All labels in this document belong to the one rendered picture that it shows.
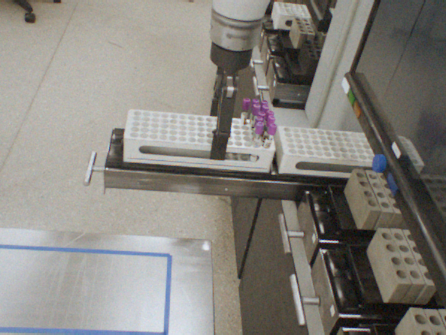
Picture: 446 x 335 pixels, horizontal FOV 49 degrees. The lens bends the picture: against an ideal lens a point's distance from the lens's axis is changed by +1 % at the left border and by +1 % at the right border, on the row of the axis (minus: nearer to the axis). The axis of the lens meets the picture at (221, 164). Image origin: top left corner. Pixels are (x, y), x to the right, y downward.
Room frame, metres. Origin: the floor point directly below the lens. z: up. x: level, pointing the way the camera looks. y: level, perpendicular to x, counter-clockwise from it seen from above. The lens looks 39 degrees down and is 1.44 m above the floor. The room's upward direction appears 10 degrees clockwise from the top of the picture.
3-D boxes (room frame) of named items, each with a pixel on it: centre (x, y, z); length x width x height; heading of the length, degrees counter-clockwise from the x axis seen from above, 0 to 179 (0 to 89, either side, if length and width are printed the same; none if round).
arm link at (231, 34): (0.80, 0.02, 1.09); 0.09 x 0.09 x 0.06
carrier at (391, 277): (0.54, -0.30, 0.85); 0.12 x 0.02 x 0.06; 9
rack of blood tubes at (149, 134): (0.79, 0.05, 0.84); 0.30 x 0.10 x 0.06; 99
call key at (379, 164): (0.64, -0.25, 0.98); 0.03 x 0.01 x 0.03; 9
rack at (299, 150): (0.84, -0.26, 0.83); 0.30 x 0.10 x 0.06; 99
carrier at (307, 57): (1.24, -0.18, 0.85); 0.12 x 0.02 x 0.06; 10
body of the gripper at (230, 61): (0.80, 0.02, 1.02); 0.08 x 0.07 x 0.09; 9
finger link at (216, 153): (0.74, 0.01, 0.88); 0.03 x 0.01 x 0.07; 99
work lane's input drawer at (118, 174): (0.81, -0.08, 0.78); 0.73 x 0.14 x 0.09; 99
